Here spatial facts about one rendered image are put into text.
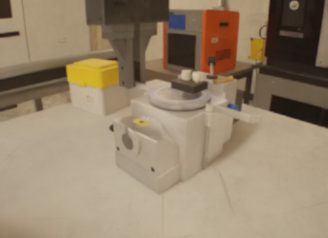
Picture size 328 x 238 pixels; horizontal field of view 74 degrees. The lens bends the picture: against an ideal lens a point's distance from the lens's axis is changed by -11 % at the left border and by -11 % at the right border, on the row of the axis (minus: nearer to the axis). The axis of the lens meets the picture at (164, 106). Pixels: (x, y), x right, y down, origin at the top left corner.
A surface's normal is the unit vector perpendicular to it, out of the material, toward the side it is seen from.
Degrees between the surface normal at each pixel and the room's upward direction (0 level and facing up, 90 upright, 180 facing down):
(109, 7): 90
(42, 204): 0
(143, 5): 90
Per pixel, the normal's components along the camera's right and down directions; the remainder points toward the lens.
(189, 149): 0.73, 0.25
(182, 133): -0.68, 0.27
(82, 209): 0.00, -0.93
